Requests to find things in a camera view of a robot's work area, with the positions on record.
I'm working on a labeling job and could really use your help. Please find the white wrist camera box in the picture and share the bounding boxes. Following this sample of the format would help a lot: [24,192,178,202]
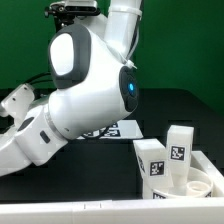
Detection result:
[0,83,35,127]

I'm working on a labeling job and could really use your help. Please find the white L-shaped wall fixture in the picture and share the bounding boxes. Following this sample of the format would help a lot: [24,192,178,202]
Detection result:
[0,151,224,224]

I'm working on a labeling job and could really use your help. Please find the black cables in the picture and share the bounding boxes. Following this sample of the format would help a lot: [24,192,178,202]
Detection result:
[23,71,54,88]

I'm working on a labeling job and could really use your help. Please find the white marker sheet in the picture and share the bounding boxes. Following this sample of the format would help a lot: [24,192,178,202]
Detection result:
[79,120,143,139]

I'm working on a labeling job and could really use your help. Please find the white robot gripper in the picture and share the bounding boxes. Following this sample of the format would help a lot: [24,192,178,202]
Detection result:
[0,126,31,177]

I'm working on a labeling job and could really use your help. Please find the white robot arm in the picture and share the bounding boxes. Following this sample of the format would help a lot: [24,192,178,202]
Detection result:
[0,0,142,176]

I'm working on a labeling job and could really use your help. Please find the black camera on stand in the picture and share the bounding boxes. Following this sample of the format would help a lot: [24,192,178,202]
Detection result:
[44,0,100,27]

